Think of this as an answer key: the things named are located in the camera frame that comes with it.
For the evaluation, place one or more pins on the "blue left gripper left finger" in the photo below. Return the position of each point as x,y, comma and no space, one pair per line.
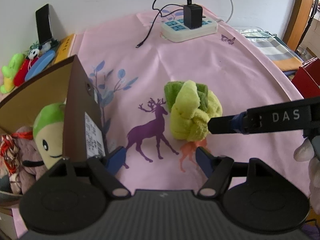
115,160

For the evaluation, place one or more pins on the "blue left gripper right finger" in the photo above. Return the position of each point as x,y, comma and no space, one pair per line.
205,161

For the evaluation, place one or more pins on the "yellow green towel bundle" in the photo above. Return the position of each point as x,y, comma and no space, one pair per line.
191,106

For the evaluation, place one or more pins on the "green head plush doll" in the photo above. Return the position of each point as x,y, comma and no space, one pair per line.
48,133

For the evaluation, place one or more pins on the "white patterned cloth bag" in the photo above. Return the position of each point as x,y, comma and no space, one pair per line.
21,163

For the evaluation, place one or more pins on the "red tassel ornament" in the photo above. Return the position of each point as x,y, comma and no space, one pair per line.
10,160

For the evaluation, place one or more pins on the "right hand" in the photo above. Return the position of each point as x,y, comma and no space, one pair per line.
305,152

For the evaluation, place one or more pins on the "red box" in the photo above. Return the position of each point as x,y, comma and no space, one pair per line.
306,79

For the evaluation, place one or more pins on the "folded plaid cloth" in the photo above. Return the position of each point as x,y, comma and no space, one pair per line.
273,48

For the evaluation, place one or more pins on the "brown cardboard box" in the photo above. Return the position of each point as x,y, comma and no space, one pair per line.
65,82

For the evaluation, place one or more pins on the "pink printed tablecloth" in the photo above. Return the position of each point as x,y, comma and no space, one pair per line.
254,192

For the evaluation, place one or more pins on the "yellow book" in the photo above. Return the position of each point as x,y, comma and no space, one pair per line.
65,48

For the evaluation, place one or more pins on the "blue oval case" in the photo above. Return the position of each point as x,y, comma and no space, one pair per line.
40,64

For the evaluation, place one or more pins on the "red plush toy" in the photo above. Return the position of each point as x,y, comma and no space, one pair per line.
19,78

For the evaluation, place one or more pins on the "white power strip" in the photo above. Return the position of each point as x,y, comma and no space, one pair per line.
187,27

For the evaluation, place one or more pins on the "small panda toy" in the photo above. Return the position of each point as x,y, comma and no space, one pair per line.
37,50

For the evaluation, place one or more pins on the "green yellow plush toy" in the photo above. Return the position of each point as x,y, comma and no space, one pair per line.
10,71

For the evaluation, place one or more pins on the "black charger adapter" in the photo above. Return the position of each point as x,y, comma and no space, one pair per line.
192,16

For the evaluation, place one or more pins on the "black phone leaning on wall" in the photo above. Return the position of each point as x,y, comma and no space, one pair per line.
43,26

